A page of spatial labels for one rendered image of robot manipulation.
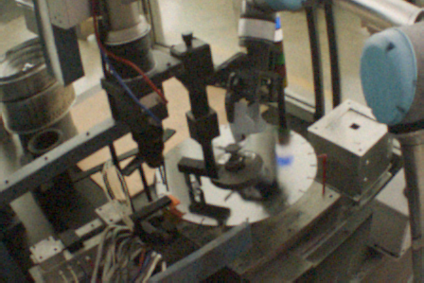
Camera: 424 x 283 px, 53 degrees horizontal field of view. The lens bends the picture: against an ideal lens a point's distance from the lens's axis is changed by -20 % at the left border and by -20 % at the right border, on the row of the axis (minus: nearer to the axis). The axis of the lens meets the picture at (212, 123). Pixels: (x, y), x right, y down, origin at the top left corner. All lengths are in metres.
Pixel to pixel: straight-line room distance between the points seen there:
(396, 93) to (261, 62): 0.47
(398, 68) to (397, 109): 0.05
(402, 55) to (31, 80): 1.09
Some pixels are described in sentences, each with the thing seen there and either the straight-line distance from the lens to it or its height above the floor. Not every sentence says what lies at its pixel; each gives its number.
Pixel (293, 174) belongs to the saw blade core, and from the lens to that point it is 1.01.
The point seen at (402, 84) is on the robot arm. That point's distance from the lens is 0.57.
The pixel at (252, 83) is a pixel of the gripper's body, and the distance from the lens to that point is 0.99.
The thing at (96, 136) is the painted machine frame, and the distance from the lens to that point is 1.06.
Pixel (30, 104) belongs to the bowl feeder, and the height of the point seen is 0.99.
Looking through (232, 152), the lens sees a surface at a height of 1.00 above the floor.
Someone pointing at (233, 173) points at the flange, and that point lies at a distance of 1.01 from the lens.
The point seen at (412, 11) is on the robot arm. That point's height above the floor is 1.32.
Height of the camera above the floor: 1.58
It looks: 32 degrees down
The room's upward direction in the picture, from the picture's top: 10 degrees counter-clockwise
